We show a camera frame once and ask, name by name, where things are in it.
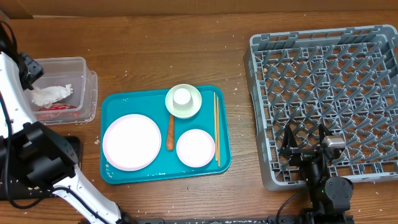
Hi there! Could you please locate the orange carrot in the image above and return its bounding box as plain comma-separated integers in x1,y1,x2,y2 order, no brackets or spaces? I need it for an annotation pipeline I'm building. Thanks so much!
166,114,175,151

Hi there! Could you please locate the teal plastic tray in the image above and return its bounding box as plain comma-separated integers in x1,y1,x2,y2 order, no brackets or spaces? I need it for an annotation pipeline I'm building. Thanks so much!
100,85,232,185

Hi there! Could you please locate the small white cup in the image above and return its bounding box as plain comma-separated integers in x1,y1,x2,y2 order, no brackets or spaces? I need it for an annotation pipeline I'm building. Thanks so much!
173,88,192,106

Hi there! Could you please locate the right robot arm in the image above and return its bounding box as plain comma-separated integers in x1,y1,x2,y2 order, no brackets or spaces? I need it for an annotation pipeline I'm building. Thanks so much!
275,124,354,223

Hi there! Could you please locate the white tissue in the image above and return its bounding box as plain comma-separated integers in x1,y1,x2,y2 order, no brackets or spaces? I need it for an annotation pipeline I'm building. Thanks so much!
30,84,73,108

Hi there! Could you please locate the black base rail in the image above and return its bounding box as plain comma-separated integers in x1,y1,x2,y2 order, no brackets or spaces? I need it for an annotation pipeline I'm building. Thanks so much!
133,215,354,224

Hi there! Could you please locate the wooden chopstick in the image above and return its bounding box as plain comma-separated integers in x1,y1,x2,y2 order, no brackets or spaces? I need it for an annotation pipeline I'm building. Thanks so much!
216,96,221,167
213,92,218,162

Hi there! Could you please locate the small white plate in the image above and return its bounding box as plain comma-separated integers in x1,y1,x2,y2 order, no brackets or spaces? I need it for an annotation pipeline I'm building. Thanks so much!
176,129,215,168

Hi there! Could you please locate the large white plate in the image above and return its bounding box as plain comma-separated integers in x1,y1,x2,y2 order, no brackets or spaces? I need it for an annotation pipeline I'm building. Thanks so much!
102,114,162,171

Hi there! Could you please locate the left wooden chopstick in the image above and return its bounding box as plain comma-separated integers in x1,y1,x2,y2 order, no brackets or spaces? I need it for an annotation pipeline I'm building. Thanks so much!
213,92,218,162

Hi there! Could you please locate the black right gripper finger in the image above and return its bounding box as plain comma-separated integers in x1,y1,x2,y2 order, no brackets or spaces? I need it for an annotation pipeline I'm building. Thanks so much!
281,124,298,149
318,124,333,147

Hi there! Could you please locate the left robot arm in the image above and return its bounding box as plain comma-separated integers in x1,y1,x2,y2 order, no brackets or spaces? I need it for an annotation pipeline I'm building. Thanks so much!
1,21,134,223

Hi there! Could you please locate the grey dishwasher rack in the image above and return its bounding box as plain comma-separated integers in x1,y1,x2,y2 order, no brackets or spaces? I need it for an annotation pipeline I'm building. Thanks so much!
244,25,397,190

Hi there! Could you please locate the clear plastic bin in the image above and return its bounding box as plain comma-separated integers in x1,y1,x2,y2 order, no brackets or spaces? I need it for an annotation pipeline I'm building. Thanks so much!
24,57,98,125

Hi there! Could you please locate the right wooden chopstick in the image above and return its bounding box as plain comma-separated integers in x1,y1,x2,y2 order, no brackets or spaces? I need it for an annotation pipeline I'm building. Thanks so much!
216,96,221,167

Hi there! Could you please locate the red foil snack wrapper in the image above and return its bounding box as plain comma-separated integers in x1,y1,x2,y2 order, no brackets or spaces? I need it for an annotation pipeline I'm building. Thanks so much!
38,103,79,119

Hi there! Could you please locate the white saucer bowl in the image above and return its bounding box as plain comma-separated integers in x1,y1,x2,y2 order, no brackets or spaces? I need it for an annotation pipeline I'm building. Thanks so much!
165,84,202,119

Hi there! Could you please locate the black waste bin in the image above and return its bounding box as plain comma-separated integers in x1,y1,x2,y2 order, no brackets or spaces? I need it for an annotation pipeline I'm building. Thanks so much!
1,136,83,201

